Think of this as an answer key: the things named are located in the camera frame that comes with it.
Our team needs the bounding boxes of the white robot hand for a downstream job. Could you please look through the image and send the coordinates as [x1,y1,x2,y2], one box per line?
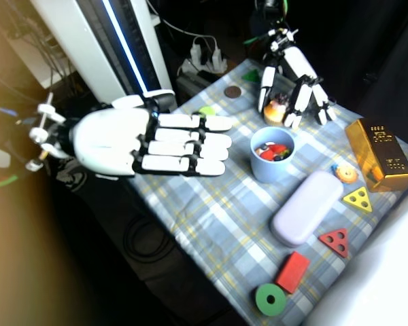
[70,90,234,178]
[257,45,338,130]

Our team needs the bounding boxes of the cupcake with dark grapes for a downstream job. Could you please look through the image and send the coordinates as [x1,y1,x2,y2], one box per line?
[263,94,290,127]

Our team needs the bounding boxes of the cupcake with strawberries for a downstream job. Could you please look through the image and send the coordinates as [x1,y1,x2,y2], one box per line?
[254,142,292,162]

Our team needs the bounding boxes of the blue plastic cup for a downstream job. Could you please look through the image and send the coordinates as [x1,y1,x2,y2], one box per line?
[250,126,296,184]

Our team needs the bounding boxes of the green triangle block with holes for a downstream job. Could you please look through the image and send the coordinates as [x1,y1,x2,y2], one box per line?
[241,69,261,84]

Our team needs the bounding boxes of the white power strip with plugs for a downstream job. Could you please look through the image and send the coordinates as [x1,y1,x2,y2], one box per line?
[176,37,229,77]

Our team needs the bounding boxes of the white robot body column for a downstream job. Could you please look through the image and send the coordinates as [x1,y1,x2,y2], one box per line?
[30,0,176,106]

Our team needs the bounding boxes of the gold bar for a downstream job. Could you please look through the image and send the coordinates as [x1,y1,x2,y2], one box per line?
[345,117,408,194]

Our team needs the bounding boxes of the round flower biscuit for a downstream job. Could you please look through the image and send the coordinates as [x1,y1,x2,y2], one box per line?
[335,165,358,185]

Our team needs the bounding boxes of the blue plaid tablecloth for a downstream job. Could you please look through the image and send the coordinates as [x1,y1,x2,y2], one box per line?
[129,58,408,326]

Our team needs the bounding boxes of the lilac glasses case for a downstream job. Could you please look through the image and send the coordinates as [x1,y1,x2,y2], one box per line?
[271,170,345,248]

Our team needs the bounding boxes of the yellow triangle block with holes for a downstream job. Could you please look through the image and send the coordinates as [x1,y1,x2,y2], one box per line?
[342,185,373,214]

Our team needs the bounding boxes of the red triangle block with holes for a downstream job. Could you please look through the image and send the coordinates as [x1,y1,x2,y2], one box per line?
[318,228,350,259]

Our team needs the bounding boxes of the red rectangular block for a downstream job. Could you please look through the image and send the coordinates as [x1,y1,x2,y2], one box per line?
[275,251,311,295]

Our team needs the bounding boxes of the coiled black cable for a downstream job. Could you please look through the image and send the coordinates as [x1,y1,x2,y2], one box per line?
[122,213,177,264]

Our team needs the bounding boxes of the white cable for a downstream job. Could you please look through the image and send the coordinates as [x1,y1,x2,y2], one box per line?
[146,0,218,47]

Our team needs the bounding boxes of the green wooden ring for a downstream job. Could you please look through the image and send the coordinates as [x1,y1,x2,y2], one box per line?
[254,283,288,318]

